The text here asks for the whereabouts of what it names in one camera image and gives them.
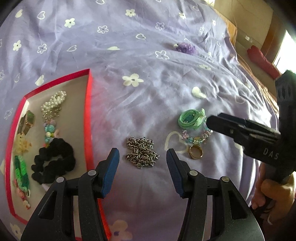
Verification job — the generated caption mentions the purple floral bed sheet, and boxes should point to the purple floral bed sheet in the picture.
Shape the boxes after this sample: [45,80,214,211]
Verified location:
[1,1,278,240]

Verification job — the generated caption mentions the purple fluffy hair tie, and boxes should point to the purple fluffy hair tie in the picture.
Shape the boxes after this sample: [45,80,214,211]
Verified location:
[173,41,199,56]

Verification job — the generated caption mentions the right hand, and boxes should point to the right hand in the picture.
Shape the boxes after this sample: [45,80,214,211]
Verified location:
[251,163,295,226]

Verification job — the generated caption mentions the pastel crystal bead bracelet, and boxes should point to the pastel crystal bead bracelet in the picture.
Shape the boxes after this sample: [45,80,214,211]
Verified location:
[181,126,214,145]

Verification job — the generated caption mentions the gold ring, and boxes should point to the gold ring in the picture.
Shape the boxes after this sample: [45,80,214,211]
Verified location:
[188,144,205,160]

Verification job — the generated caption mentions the mint green cord bracelet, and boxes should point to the mint green cord bracelet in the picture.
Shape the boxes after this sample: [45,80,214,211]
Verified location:
[177,108,207,130]

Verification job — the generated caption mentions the black scrunchie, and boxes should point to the black scrunchie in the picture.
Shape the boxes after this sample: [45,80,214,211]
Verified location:
[31,138,76,185]

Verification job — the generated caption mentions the green braided bracelet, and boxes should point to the green braided bracelet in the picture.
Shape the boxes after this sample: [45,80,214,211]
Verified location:
[13,155,30,191]

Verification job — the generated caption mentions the red slipper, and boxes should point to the red slipper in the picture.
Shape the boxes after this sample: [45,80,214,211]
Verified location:
[247,45,281,80]

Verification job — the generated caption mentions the yellow flower hair clip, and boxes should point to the yellow flower hair clip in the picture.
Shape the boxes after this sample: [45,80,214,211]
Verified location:
[14,133,32,155]

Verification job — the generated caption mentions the pink hair clip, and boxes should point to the pink hair clip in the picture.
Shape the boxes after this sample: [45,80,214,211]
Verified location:
[14,179,31,210]

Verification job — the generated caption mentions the pastel beaded keychain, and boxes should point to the pastel beaded keychain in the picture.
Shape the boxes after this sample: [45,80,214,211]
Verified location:
[44,119,59,147]

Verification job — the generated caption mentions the silver chain necklace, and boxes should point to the silver chain necklace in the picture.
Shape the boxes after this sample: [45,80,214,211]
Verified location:
[125,136,160,169]

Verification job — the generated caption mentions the pearl bracelet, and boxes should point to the pearl bracelet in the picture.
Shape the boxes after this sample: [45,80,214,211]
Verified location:
[40,90,67,122]

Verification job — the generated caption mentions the red shallow box tray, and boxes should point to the red shallow box tray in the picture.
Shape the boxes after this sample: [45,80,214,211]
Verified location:
[4,68,113,241]

